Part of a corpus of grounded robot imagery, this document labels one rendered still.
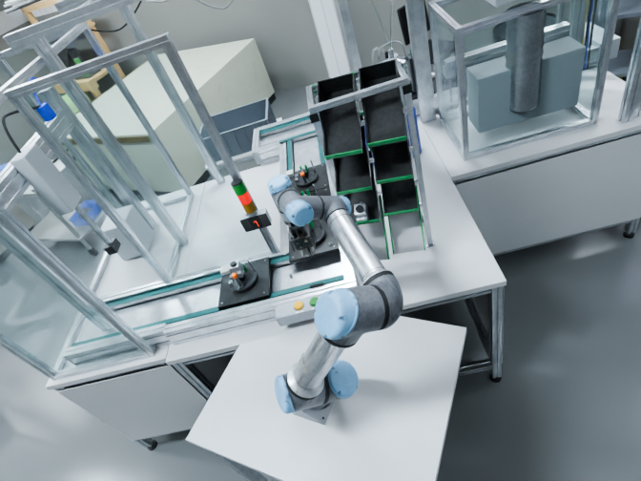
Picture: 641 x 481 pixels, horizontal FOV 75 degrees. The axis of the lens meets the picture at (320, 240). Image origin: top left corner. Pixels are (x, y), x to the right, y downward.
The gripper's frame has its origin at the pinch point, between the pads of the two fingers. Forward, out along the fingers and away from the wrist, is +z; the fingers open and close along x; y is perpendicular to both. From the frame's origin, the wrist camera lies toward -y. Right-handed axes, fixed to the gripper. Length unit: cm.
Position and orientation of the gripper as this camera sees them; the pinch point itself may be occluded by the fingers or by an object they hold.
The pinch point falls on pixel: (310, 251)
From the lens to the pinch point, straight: 154.6
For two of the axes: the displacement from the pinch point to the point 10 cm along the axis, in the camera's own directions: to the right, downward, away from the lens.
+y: 0.8, 6.7, -7.4
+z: 2.8, 6.9, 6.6
